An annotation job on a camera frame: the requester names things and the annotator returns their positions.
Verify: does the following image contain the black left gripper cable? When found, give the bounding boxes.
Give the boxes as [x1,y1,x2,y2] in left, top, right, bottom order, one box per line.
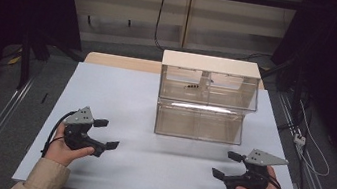
[40,106,78,163]

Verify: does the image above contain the white power strip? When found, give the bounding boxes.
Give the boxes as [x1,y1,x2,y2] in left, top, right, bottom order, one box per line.
[292,132,307,146]

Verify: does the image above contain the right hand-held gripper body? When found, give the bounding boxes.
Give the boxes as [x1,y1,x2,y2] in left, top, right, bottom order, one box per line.
[222,144,291,189]

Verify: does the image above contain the black floor cable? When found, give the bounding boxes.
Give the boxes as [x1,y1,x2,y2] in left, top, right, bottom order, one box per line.
[234,49,273,66]

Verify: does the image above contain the black wall cable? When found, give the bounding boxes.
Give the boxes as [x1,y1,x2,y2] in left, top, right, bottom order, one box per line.
[151,0,193,56]

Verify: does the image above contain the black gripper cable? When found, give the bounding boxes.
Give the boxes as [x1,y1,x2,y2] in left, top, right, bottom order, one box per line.
[263,172,290,189]
[40,106,78,163]

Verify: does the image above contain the white cable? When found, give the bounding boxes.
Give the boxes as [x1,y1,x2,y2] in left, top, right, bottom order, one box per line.
[288,99,337,178]

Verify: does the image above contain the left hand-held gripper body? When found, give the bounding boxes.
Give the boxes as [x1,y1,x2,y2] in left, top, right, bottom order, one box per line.
[59,103,112,160]

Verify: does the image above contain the white table cover sheet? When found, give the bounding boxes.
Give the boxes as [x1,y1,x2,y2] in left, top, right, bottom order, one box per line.
[11,54,322,189]

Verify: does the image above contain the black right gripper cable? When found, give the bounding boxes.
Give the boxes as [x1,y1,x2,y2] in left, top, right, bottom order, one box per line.
[263,172,290,189]

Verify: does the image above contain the clear acrylic drawer cabinet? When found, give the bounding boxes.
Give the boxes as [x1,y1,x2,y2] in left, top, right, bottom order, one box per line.
[151,48,265,149]

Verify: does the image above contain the person's left hand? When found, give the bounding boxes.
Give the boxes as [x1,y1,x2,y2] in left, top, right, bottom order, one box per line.
[43,132,97,172]

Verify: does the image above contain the black metal stand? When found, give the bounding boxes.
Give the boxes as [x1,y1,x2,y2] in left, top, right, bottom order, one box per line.
[15,27,54,94]

